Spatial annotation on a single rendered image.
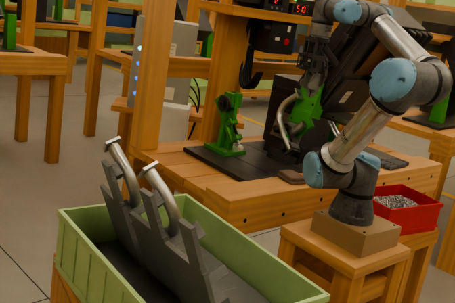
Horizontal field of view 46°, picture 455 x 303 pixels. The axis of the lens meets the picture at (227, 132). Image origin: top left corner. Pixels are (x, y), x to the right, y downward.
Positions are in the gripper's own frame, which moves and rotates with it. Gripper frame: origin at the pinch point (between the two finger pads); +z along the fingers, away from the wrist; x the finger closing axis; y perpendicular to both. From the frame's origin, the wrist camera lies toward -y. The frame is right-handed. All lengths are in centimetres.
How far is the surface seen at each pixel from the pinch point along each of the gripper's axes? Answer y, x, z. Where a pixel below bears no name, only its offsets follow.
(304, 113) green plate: -37, -32, 17
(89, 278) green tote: 89, 16, 42
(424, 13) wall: -902, -485, -54
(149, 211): 82, 28, 20
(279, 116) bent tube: -32, -43, 21
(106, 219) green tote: 74, -4, 38
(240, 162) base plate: -7, -37, 39
